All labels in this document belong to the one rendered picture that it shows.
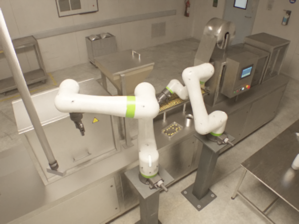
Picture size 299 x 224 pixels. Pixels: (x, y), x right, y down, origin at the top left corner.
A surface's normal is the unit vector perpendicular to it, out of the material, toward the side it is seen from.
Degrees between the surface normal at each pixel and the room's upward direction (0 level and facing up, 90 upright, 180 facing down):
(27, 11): 90
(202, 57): 71
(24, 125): 0
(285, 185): 0
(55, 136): 90
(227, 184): 0
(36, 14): 90
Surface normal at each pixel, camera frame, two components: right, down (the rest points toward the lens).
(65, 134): 0.56, 0.50
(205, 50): -0.78, 0.06
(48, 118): 0.00, -0.80
